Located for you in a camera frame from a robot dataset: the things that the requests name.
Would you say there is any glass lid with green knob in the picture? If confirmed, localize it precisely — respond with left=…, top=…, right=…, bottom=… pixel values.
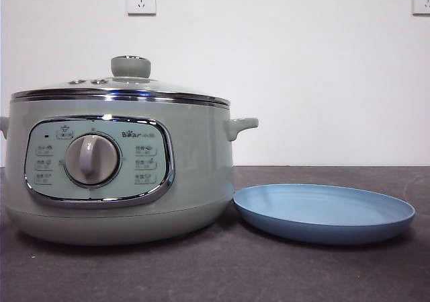
left=9, top=55, right=231, bottom=110

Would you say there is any pale green electric steamer pot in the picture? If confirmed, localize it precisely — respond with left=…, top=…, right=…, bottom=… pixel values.
left=0, top=97, right=259, bottom=248

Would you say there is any blue round plate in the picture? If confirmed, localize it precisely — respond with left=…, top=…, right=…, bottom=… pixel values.
left=232, top=182, right=417, bottom=243

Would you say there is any white wall socket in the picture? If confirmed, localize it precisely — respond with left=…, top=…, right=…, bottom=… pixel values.
left=412, top=0, right=430, bottom=16
left=126, top=0, right=157, bottom=16

